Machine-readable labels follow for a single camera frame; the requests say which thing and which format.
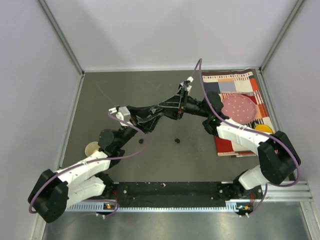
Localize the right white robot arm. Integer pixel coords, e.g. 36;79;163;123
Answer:
157;89;301;198

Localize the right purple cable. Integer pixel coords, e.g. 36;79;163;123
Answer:
193;58;301;217

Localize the yellow translucent cup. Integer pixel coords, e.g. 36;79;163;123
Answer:
254;124;273;134

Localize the pink dotted plate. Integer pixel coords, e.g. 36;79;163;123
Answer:
221;93;258;125

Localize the orange patterned cloth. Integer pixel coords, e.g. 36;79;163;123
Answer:
201;68;277;158

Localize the purple cable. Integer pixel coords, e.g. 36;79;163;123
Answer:
28;112;151;221
193;58;301;217

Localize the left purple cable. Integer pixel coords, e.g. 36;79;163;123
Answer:
28;112;151;221

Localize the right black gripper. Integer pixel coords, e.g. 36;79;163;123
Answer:
157;88;211;121

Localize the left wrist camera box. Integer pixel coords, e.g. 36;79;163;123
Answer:
108;106;132;127

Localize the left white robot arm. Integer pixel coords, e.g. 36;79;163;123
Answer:
27;105;165;223

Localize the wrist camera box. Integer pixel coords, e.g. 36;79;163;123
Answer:
108;106;132;127
178;76;194;94

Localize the cream mug black handle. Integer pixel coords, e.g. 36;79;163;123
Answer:
84;141;100;157

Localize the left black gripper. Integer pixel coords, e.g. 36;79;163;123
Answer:
116;104;164;148

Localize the aluminium frame rail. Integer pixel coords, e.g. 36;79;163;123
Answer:
43;182;320;240

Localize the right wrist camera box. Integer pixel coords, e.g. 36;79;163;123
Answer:
178;76;194;94

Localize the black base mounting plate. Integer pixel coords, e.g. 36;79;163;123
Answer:
112;181;263;208

